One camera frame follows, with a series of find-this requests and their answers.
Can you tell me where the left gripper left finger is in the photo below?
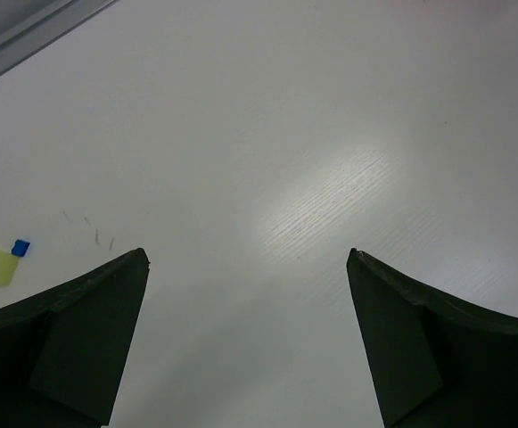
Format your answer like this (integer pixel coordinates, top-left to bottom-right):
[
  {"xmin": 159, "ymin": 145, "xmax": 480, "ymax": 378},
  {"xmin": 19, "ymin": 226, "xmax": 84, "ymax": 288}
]
[{"xmin": 0, "ymin": 248, "xmax": 150, "ymax": 427}]

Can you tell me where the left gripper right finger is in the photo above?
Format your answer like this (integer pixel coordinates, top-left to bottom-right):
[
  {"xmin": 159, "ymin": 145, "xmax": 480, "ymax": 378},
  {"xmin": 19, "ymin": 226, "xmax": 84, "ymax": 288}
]
[{"xmin": 347, "ymin": 249, "xmax": 518, "ymax": 427}]

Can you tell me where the small blue lego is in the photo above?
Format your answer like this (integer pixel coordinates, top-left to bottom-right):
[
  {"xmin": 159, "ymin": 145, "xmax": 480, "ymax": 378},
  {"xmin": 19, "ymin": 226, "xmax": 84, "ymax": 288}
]
[{"xmin": 11, "ymin": 239, "xmax": 30, "ymax": 258}]

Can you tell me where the aluminium table frame rail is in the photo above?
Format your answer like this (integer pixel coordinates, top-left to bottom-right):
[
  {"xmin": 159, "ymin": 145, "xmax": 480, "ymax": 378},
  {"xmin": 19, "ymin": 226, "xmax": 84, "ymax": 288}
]
[{"xmin": 0, "ymin": 1, "xmax": 114, "ymax": 77}]

